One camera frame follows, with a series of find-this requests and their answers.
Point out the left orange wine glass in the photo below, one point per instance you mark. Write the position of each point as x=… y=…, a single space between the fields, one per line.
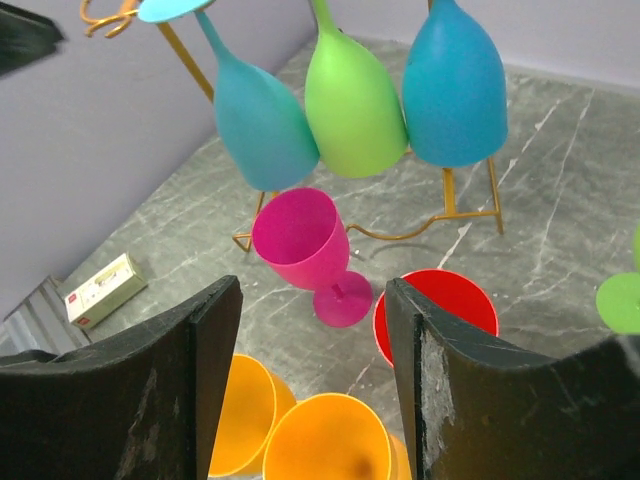
x=255 y=400

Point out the gold wire glass rack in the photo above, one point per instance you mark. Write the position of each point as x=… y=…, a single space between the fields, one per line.
x=129 y=9

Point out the orange wine glass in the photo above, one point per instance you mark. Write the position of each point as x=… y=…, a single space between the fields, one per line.
x=334 y=436
x=255 y=400

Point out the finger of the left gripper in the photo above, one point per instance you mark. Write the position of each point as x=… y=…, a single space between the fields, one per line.
x=26 y=37

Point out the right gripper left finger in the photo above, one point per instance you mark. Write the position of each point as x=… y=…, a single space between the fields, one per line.
x=144 y=403

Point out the white box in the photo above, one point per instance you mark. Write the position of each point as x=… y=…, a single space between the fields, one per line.
x=104 y=292

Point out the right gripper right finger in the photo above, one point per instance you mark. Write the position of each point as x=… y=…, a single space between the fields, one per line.
x=475 y=406

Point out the right orange wine glass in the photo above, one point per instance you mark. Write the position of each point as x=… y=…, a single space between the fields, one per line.
x=334 y=436

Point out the light blue wine glass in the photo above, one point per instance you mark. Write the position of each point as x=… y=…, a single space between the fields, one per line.
x=260 y=121

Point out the magenta wine glass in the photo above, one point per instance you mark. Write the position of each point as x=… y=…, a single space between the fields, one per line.
x=301 y=236

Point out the green wine glass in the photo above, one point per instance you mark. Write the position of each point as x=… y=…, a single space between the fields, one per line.
x=617 y=298
x=351 y=104

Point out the red wine glass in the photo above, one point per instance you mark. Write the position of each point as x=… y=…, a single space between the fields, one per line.
x=451 y=291

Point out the dark blue wine glass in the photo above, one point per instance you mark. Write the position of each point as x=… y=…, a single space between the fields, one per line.
x=454 y=90

